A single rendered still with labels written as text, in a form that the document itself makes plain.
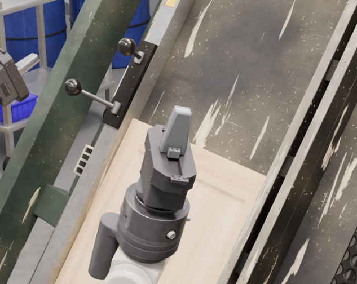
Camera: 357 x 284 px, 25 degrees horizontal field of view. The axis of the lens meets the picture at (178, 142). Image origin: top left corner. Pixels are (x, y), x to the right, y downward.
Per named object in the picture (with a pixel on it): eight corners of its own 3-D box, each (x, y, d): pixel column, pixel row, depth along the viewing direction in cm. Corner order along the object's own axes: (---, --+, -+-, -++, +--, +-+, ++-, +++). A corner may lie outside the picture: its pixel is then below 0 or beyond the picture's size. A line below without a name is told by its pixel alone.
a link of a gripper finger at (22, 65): (40, 58, 175) (18, 74, 173) (32, 55, 178) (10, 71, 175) (37, 52, 175) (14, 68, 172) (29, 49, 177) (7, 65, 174)
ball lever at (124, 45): (130, 63, 179) (112, 49, 166) (137, 48, 179) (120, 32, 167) (145, 70, 178) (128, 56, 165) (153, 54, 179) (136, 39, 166)
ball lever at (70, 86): (115, 117, 180) (60, 91, 176) (123, 102, 180) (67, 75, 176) (119, 119, 176) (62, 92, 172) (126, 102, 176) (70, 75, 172)
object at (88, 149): (82, 176, 185) (72, 172, 183) (95, 147, 186) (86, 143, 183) (92, 181, 183) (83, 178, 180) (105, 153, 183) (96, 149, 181)
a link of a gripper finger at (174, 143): (195, 111, 101) (183, 152, 105) (170, 107, 101) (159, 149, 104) (197, 118, 100) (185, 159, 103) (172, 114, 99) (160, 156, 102)
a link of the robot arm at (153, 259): (172, 253, 106) (153, 317, 111) (194, 211, 115) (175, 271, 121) (91, 222, 107) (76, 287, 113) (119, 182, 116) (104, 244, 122)
